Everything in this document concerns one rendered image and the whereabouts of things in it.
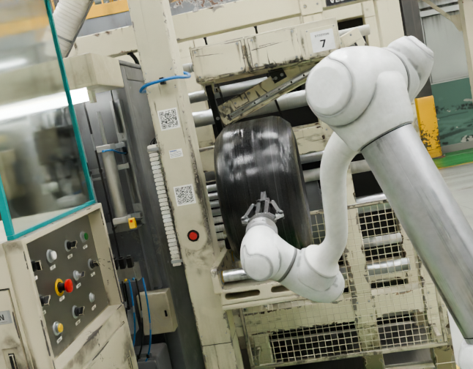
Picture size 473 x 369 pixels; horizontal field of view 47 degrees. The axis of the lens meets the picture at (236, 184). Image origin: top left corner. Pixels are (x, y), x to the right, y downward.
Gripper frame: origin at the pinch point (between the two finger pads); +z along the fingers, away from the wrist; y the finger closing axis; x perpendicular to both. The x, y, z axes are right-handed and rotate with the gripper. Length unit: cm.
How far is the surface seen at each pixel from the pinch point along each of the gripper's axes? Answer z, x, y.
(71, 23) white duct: 78, -62, 73
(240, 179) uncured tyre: 13.3, -3.1, 7.8
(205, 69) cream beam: 67, -33, 20
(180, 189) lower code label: 30.2, 3.0, 33.5
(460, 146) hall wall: 924, 362, -305
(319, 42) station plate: 67, -34, -28
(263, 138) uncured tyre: 23.9, -12.5, -1.7
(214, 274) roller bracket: 11.1, 30.6, 24.5
